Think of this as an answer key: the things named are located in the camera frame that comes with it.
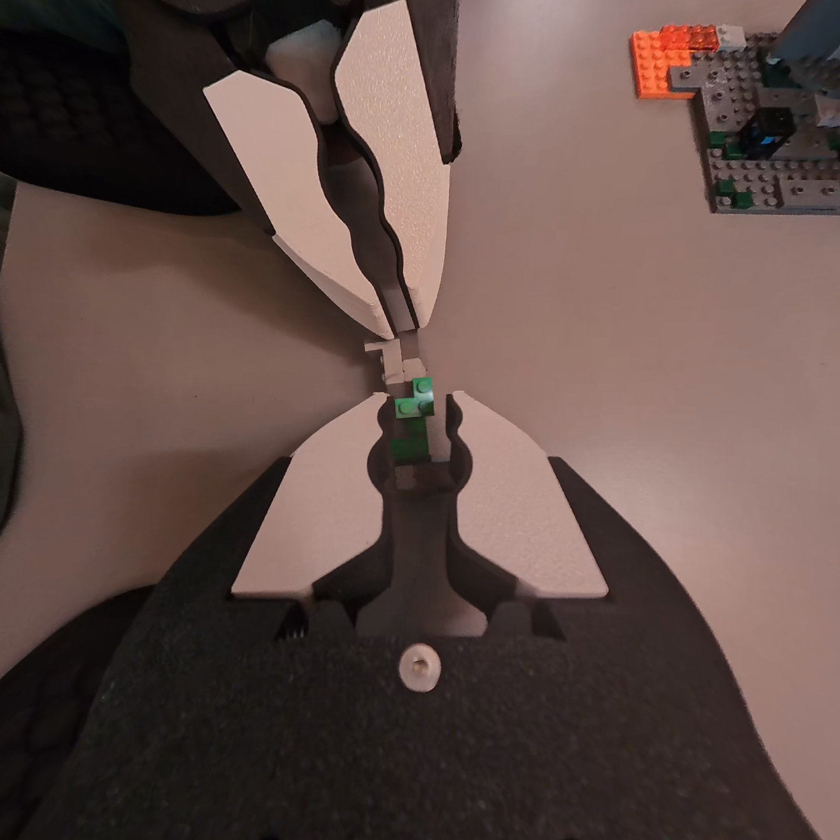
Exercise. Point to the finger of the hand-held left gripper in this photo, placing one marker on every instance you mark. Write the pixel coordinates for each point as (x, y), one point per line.
(407, 131)
(289, 184)

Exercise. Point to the black quilted wrist rest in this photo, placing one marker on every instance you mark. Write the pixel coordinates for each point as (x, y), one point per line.
(53, 735)
(79, 118)

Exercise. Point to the orange brick plate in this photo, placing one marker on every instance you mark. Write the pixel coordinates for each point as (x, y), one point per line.
(656, 63)

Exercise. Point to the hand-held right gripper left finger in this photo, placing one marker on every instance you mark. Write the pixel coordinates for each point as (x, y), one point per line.
(315, 519)

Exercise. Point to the grey green brick tower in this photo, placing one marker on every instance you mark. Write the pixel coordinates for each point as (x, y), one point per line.
(775, 131)

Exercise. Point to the grey white brick column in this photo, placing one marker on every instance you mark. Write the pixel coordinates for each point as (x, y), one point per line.
(394, 357)

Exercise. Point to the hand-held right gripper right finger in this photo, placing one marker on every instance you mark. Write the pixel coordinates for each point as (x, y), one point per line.
(532, 519)

